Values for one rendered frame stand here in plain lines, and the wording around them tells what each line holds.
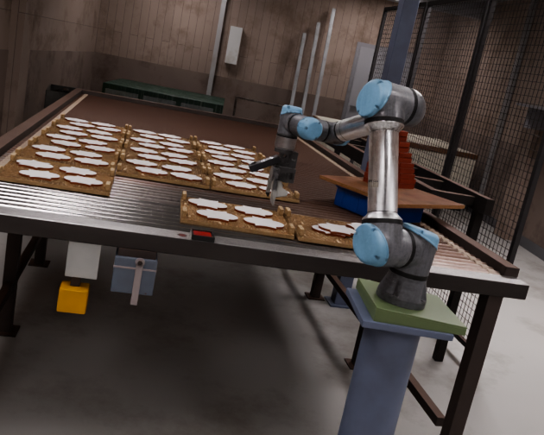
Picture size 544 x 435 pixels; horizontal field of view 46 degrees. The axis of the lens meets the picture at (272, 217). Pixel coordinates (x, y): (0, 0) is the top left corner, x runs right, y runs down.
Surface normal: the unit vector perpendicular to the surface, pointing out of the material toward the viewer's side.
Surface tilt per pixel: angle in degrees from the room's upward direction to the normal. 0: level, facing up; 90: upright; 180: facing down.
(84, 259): 90
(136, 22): 90
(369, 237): 93
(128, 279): 90
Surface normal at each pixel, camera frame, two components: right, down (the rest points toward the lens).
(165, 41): 0.06, 0.25
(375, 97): -0.83, -0.23
